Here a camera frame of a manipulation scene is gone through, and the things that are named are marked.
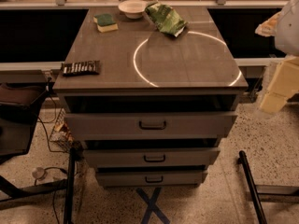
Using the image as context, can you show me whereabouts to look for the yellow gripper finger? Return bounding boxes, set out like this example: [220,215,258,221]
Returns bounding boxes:
[259,57,299,114]

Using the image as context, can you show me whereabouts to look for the green jalapeno chip bag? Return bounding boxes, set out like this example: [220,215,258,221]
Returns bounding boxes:
[145,2,187,37]

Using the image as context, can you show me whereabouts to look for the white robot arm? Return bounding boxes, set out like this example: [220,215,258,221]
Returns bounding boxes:
[255,0,299,114]

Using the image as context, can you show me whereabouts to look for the rxbar chocolate bar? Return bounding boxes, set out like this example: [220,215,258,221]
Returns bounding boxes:
[62,60,100,77]

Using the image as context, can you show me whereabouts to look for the black leg right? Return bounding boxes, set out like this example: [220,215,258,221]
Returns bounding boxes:
[238,150,267,224]

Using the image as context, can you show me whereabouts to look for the grey drawer cabinet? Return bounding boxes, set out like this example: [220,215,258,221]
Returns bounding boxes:
[53,7,248,174]

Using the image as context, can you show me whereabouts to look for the middle grey drawer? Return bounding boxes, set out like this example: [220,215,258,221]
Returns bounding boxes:
[83,147,220,168]

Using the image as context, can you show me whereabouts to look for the grey drawer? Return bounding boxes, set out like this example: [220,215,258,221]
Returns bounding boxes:
[65,112,236,141]
[83,147,220,168]
[95,170,207,188]

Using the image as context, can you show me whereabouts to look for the white ceramic bowl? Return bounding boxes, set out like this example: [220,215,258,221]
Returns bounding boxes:
[118,0,147,20]

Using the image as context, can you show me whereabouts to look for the green yellow sponge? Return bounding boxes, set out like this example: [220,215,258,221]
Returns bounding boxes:
[93,13,118,33]

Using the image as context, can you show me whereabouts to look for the bottom grey drawer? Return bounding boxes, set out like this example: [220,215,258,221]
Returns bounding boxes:
[95,170,207,188]

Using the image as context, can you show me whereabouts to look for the top grey drawer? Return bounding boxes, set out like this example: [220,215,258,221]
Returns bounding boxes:
[65,112,236,141]

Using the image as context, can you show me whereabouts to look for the black metal stand leg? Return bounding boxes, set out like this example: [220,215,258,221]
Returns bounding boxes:
[64,148,76,224]

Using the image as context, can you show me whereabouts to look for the round white floor device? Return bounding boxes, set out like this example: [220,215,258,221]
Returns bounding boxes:
[32,167,47,180]

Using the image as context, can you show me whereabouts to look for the black office chair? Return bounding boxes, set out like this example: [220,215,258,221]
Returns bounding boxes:
[0,83,48,163]

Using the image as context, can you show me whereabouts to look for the wire basket with items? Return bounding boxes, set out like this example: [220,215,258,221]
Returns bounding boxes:
[50,108,74,151]

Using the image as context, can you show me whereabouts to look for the black cable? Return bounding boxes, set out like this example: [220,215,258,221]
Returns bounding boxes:
[36,94,67,154]

